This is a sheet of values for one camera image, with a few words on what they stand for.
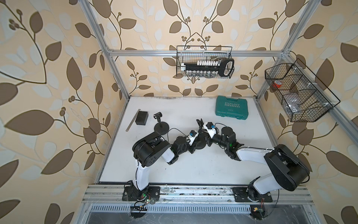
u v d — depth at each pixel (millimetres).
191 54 912
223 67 833
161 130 988
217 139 760
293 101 729
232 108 1083
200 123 787
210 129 732
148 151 519
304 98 723
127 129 1016
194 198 736
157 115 839
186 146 760
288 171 440
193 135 806
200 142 889
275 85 880
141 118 1050
